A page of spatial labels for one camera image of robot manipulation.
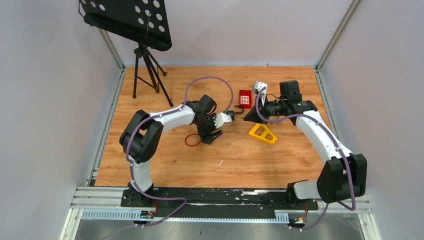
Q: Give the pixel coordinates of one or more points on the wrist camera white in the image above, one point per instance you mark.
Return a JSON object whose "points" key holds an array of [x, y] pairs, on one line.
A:
{"points": [[260, 89], [222, 119]]}

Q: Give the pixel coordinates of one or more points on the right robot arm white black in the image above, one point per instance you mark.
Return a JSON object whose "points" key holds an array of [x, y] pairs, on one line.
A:
{"points": [[344, 173]]}

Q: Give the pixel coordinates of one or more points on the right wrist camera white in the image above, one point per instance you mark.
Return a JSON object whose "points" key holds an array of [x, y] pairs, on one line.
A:
{"points": [[260, 89]]}

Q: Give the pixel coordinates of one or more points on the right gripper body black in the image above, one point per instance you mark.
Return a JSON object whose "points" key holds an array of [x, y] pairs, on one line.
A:
{"points": [[271, 108]]}

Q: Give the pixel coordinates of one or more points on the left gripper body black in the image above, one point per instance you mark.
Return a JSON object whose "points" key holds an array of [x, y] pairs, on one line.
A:
{"points": [[205, 128]]}

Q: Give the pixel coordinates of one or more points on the brass padlock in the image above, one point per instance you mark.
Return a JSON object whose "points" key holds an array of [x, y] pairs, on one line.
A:
{"points": [[273, 118]]}

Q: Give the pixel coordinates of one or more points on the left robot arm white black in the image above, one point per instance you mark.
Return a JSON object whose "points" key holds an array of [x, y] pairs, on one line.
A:
{"points": [[141, 137]]}

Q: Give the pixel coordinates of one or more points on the black padlock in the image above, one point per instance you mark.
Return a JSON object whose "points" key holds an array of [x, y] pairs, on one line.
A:
{"points": [[238, 110]]}

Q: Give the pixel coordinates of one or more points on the yellow triangular plastic piece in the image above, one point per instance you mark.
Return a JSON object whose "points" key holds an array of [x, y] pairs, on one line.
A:
{"points": [[262, 133]]}

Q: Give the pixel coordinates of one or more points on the black music stand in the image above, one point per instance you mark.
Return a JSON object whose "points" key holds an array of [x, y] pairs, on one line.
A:
{"points": [[142, 21]]}

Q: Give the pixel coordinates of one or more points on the red cable lock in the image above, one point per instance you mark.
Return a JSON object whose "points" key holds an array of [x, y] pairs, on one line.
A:
{"points": [[192, 140]]}

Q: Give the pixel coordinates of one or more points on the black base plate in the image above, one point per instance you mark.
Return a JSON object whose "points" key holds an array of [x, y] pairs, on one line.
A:
{"points": [[216, 203]]}

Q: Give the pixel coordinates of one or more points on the red toy brick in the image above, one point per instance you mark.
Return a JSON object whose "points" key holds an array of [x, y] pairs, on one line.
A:
{"points": [[245, 98]]}

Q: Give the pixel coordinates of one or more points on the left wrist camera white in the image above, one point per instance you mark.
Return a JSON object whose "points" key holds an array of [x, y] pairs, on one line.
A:
{"points": [[222, 119]]}

